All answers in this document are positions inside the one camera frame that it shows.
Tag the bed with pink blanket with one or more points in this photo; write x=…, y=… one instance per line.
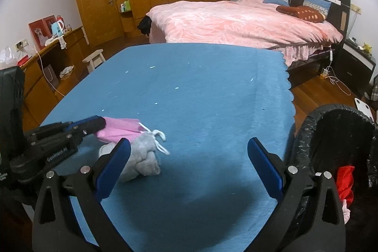
x=221, y=22

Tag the wall socket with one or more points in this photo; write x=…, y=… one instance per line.
x=21, y=45
x=356, y=8

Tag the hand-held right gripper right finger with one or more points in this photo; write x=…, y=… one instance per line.
x=265, y=169

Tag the white power strip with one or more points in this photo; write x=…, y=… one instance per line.
x=331, y=55

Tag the red box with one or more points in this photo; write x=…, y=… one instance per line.
x=24, y=60

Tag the white plastic bag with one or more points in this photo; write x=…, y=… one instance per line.
x=6, y=56

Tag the green bottle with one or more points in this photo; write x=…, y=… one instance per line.
x=127, y=5

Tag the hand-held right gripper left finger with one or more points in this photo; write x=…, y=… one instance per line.
x=113, y=169

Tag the wooden desk with items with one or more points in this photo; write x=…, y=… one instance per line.
x=35, y=78

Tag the bin with black bag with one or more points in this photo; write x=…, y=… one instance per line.
x=310, y=134

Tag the wooden door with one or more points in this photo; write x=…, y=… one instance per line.
x=97, y=10

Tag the red fleece cloth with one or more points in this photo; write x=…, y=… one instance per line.
x=345, y=181

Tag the crumpled white cloth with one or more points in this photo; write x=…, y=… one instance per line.
x=66, y=71

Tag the white bathroom scale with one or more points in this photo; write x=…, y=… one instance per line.
x=363, y=109

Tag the grey sock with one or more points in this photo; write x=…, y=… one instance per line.
x=141, y=160

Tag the yellow toy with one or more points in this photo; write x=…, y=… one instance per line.
x=366, y=47

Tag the brown paper bag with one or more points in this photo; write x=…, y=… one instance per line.
x=50, y=76

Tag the dark nightstand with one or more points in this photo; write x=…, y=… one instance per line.
x=351, y=72

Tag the red-brown spotted pillow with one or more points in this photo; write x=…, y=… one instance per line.
x=304, y=14

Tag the dark bed headboard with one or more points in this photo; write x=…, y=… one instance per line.
x=341, y=8

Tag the black cloth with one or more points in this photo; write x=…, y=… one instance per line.
x=144, y=25

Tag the red picture frame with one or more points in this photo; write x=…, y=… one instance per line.
x=48, y=23
x=37, y=33

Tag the light blue kettle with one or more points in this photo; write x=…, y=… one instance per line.
x=58, y=28

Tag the small white stool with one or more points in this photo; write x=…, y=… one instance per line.
x=94, y=56

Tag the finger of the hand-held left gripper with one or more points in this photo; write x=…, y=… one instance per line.
x=79, y=135
x=88, y=123

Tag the small white cloth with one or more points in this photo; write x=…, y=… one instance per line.
x=62, y=42

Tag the pink face mask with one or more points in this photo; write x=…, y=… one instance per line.
x=118, y=131

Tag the grey cloth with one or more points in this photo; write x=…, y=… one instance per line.
x=373, y=88

